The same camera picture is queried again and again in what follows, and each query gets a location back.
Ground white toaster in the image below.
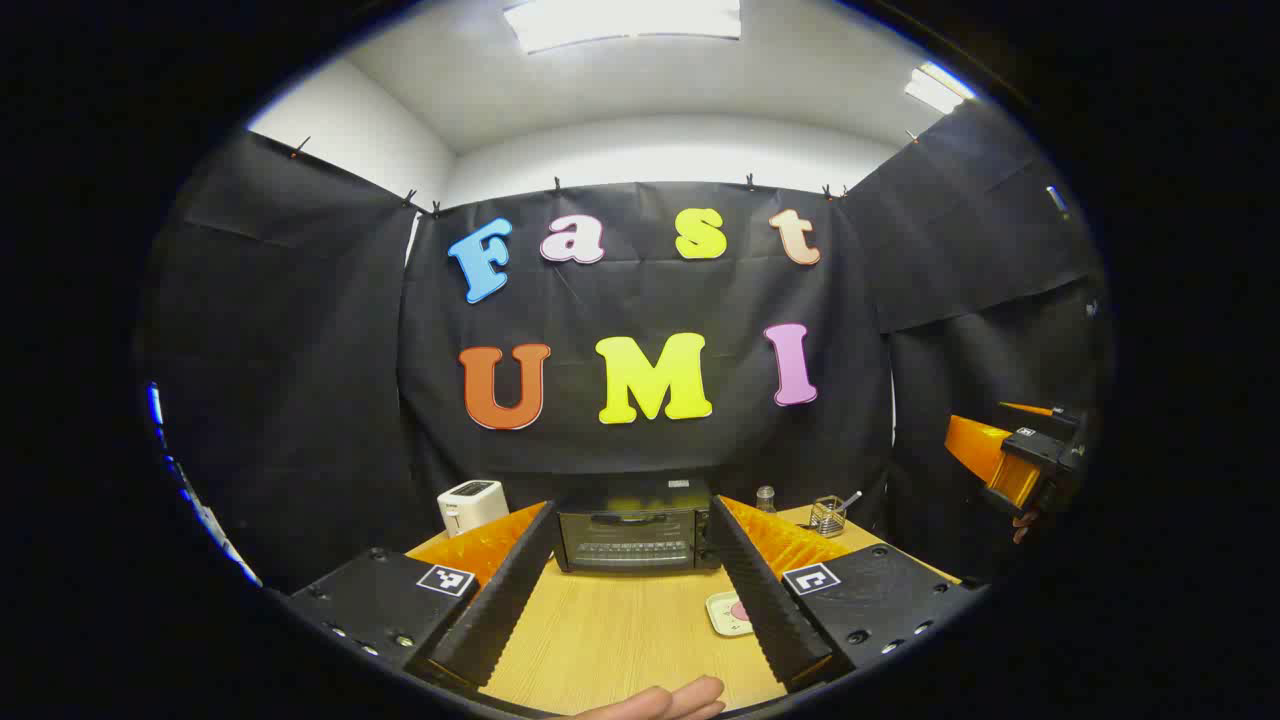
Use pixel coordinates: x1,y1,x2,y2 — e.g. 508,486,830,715
437,480,510,538

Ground black electric oven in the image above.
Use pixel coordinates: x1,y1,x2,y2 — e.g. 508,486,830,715
555,478,723,573

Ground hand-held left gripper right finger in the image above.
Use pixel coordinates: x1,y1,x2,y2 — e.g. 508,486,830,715
708,495,986,693

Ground cream square plate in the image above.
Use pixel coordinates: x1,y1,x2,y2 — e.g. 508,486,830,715
705,590,756,638

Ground black backdrop cloth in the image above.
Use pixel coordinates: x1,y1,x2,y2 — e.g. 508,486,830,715
135,100,1116,591

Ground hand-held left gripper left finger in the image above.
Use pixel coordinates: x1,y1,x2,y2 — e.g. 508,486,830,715
285,500,558,691

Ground ceiling light panel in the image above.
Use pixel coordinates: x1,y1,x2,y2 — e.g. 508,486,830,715
502,0,743,56
904,61,976,116

